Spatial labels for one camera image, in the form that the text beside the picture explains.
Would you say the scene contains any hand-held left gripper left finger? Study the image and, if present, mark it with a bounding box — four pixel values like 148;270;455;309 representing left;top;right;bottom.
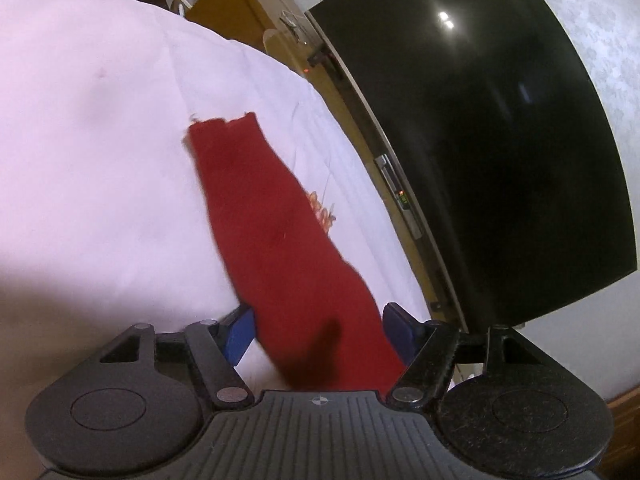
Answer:
98;305;257;408

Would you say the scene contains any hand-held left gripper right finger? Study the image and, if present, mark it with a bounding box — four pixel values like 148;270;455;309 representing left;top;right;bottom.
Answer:
382;302;544;408

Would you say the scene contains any red small garment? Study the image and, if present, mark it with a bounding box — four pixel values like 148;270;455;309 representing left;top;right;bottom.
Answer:
186;111;408;392

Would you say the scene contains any silver set-top box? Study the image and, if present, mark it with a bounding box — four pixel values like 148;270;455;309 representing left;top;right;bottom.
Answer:
375;152;424;239

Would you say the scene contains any black flat television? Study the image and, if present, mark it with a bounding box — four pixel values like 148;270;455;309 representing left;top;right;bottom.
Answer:
304;0;640;332

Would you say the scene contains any white floral bed sheet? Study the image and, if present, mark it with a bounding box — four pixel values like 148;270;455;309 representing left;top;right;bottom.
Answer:
0;0;437;480

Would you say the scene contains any wooden television stand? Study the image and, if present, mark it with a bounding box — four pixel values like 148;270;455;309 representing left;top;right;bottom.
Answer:
189;0;468;332

